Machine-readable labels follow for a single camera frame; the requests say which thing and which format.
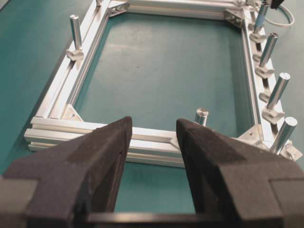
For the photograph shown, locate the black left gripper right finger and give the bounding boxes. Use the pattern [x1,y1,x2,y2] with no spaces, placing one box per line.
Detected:
[176,119,304,228]

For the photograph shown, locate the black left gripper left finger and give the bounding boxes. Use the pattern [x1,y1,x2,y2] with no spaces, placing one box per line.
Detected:
[0,116,132,228]

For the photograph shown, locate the metal pin top left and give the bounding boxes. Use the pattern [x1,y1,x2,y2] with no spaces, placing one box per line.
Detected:
[66,14,84,61]

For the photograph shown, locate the metal pin left lower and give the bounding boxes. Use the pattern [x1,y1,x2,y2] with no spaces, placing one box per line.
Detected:
[194,107,209,126]

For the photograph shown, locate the aluminium extrusion frame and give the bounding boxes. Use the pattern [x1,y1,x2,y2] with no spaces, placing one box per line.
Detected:
[24,0,286,152]

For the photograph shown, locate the metal pin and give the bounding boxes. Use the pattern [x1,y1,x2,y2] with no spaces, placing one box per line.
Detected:
[262,73,291,125]
[66,14,84,61]
[270,117,303,161]
[255,32,278,79]
[249,2,269,43]
[194,107,209,126]

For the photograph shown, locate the white cable with connector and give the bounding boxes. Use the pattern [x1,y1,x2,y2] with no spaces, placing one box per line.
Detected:
[261,0,295,27]

